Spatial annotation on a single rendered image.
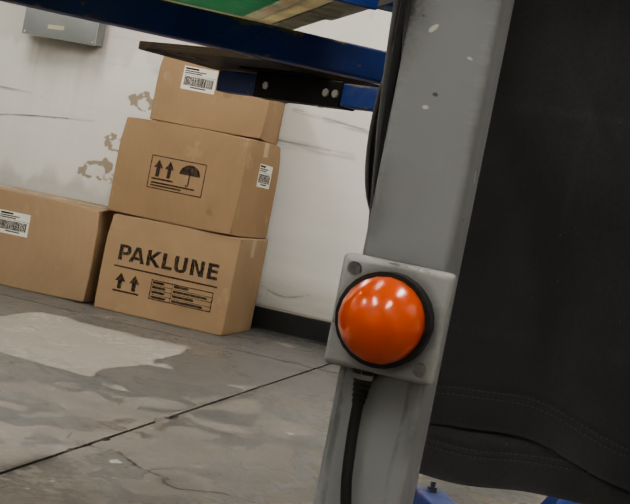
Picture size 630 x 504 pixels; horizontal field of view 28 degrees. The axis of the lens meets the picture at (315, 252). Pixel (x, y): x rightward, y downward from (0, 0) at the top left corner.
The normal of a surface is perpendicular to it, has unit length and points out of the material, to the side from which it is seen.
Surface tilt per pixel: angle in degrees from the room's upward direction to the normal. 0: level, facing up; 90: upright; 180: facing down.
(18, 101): 90
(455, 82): 90
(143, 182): 91
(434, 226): 90
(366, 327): 100
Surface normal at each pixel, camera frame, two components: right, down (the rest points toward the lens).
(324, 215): -0.27, 0.00
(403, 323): 0.54, -0.01
